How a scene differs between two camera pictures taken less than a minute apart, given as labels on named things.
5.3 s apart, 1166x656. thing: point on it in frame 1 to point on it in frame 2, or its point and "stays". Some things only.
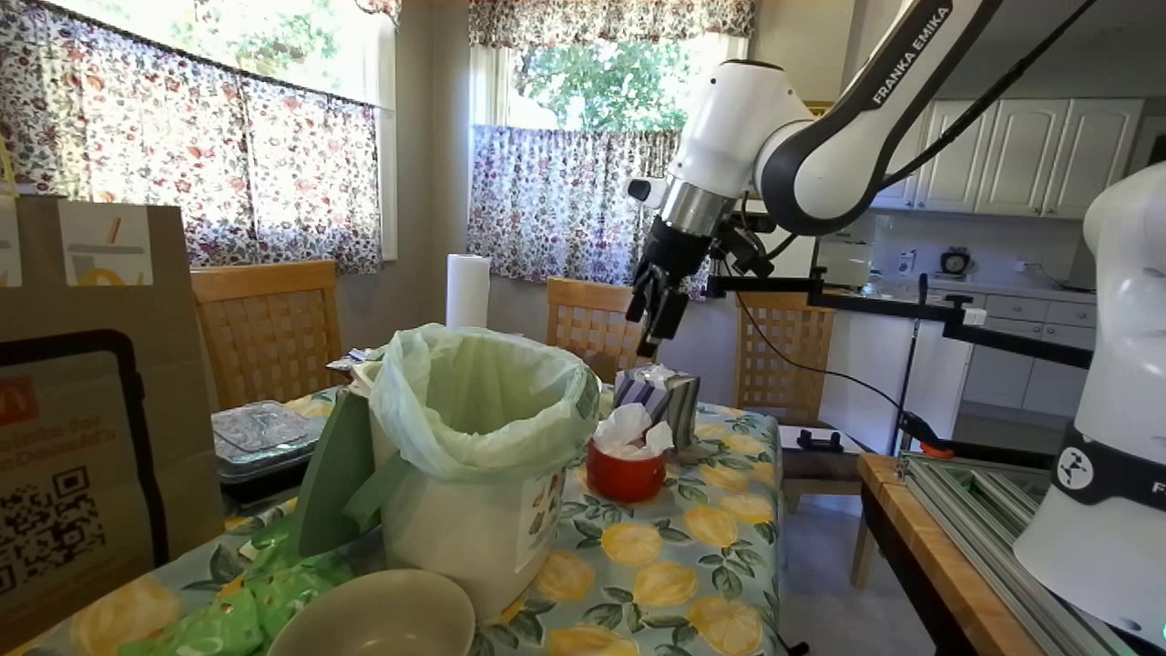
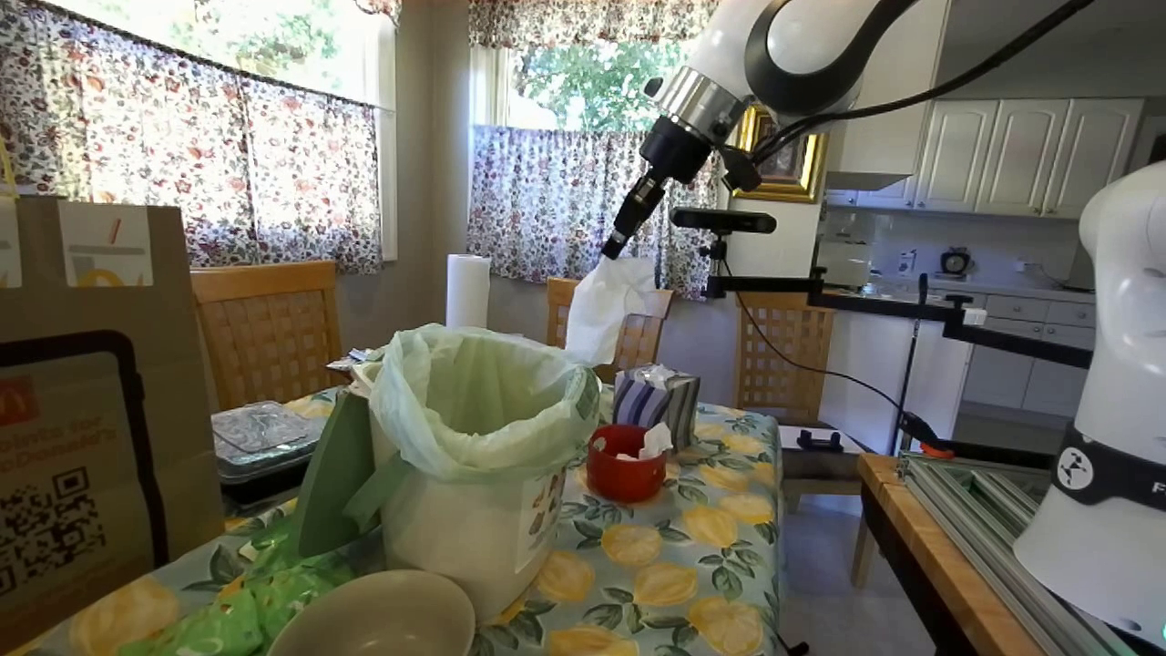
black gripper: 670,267 to 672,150
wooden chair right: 783,351 stays
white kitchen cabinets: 1015,159 stays
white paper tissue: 628,424 to 604,297
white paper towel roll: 467,290 stays
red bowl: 624,477 stays
